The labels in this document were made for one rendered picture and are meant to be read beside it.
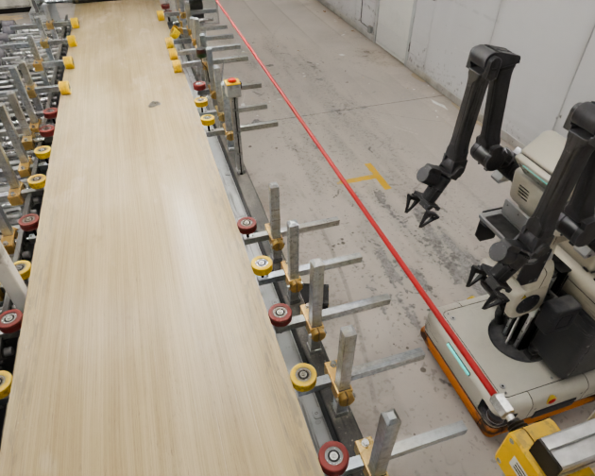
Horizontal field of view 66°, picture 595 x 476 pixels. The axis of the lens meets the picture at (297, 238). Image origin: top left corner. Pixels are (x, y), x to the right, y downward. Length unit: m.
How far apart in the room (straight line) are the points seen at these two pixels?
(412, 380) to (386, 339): 0.27
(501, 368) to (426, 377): 0.41
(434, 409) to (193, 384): 1.39
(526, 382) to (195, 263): 1.54
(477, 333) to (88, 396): 1.75
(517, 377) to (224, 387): 1.42
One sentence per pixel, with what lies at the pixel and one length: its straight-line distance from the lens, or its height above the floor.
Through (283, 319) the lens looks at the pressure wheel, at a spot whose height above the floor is 0.91.
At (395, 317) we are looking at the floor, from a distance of 2.76.
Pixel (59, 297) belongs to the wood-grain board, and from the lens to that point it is 1.81.
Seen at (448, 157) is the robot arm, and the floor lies 1.24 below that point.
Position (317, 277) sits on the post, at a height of 1.10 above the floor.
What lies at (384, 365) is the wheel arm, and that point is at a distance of 1.53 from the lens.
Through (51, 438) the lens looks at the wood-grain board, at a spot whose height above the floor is 0.90.
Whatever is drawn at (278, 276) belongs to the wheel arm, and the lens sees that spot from 1.78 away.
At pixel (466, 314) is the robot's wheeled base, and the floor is 0.28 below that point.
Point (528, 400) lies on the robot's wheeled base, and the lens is 2.33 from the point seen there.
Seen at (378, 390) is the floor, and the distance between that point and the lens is 2.47.
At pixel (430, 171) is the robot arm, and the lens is 1.69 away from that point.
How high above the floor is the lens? 2.10
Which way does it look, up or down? 41 degrees down
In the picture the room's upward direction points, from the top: straight up
